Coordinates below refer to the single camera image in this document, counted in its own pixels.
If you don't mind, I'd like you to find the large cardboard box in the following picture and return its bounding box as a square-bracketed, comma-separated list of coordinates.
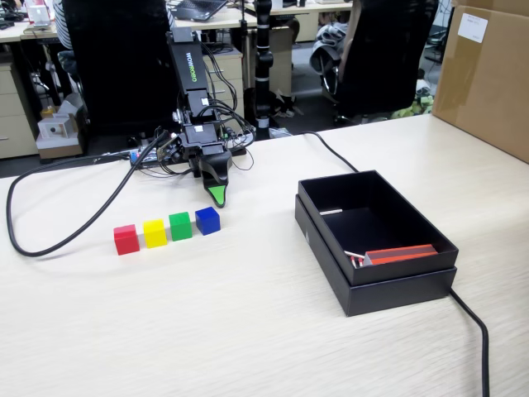
[431, 0, 529, 165]

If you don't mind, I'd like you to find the orange red matchbox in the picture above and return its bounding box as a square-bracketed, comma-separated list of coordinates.
[363, 244, 439, 266]

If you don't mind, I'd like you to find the black box tray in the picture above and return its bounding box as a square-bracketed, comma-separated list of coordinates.
[297, 169, 460, 286]

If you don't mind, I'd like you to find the small white carton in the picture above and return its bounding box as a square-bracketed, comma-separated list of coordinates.
[36, 114, 80, 151]

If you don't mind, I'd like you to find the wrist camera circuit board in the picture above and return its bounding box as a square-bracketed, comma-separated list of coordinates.
[155, 132, 183, 162]

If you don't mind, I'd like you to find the black mesh office chair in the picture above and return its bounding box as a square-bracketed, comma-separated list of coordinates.
[61, 0, 183, 137]

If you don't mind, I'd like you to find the black pole stand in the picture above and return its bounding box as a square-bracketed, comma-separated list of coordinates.
[252, 0, 276, 141]

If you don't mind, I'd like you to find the black open box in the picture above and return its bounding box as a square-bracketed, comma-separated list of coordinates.
[294, 194, 459, 318]

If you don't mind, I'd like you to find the controller board with wires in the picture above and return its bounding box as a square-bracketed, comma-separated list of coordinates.
[130, 142, 249, 171]

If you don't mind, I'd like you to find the red cube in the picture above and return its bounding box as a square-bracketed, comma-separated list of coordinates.
[113, 224, 141, 256]

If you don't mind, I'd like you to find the person in striped shirt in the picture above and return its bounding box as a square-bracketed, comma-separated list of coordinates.
[52, 0, 74, 51]

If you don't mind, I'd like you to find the black arm wire bundle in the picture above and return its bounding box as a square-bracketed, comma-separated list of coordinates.
[199, 39, 254, 150]

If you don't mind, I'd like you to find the open black laptop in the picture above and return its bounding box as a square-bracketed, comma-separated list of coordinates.
[171, 0, 228, 22]

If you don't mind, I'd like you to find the beige office desk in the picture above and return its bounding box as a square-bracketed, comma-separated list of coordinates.
[0, 18, 63, 43]
[173, 2, 356, 32]

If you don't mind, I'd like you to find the thick black table cable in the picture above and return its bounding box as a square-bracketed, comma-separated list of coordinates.
[301, 131, 492, 397]

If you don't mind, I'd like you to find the yellow cube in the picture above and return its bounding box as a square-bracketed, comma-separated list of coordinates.
[142, 218, 169, 250]

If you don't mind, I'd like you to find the grey cloth bundle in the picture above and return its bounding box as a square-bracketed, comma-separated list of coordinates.
[309, 22, 352, 71]

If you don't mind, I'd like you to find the green cube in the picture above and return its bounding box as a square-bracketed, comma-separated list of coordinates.
[168, 212, 193, 242]

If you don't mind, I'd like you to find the thick black camera cable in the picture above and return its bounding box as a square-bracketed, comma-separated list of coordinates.
[5, 131, 171, 258]

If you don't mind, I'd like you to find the blue cube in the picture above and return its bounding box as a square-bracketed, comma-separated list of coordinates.
[194, 206, 222, 236]

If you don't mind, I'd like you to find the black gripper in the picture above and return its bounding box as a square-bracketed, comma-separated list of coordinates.
[179, 123, 233, 209]

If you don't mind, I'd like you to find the green yellow floor clutter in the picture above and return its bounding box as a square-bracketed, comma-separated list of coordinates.
[390, 93, 435, 121]

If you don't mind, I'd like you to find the beige drawer cabinet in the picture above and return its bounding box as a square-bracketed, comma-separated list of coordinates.
[0, 61, 41, 160]
[201, 47, 245, 125]

